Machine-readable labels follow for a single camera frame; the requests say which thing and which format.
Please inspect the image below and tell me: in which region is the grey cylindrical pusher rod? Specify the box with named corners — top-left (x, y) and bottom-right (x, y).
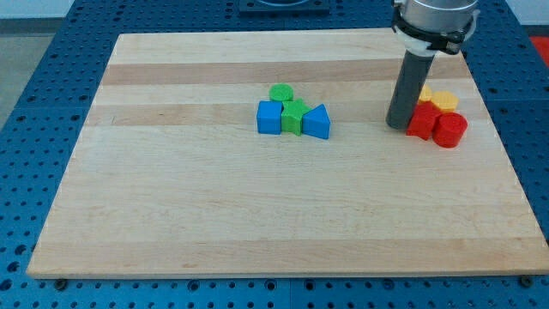
top-left (385, 51), bottom-right (434, 130)

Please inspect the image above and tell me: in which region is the red star block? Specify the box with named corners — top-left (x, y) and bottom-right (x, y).
top-left (406, 101), bottom-right (442, 141)

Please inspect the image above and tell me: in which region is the red circle block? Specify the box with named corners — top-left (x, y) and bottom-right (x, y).
top-left (432, 112), bottom-right (468, 148)

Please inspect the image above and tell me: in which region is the green star block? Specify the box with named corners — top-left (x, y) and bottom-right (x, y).
top-left (281, 98), bottom-right (311, 136)

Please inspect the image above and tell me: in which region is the green circle block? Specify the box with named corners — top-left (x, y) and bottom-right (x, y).
top-left (268, 83), bottom-right (294, 101)

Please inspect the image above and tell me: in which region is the yellow block behind rod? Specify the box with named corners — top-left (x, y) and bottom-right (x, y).
top-left (418, 84), bottom-right (433, 104)

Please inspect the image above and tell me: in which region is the yellow hexagon block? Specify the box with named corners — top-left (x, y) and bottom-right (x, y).
top-left (431, 91), bottom-right (460, 112)

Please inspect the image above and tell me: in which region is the blue triangle block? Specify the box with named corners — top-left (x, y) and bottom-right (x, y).
top-left (302, 104), bottom-right (331, 139)

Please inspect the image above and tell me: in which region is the blue cube block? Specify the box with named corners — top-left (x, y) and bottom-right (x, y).
top-left (256, 100), bottom-right (283, 135)

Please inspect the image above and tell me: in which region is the dark mounting plate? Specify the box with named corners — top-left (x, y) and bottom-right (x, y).
top-left (237, 0), bottom-right (330, 14)

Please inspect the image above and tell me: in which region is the wooden board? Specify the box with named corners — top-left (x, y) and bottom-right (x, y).
top-left (27, 28), bottom-right (548, 279)

